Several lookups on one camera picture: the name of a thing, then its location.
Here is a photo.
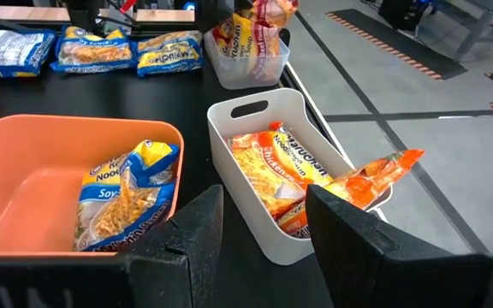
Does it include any orange plastic bin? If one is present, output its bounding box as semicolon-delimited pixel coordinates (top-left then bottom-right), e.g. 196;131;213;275
0;113;186;260

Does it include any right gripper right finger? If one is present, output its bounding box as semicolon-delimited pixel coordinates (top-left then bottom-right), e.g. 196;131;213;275
305;183;493;308

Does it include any grey metal desk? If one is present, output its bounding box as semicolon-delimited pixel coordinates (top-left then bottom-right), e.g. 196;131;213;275
430;0;493;61

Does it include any white plastic bin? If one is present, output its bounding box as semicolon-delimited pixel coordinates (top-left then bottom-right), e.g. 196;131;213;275
206;87;395;267

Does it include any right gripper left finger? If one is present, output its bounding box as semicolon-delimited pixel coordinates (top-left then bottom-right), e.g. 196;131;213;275
126;183;227;308

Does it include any orange Maruchan chicken ramen pack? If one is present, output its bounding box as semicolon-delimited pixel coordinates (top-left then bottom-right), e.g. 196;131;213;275
278;148;426;240
226;121;337;220

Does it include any translucent plastic bin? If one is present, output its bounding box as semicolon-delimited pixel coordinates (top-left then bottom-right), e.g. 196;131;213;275
203;27;292;91

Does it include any blue Maruchan soy ramen pack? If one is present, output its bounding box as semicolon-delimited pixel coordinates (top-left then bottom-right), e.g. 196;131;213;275
0;28;57;79
73;139;181;253
49;25;139;74
136;29;205;79

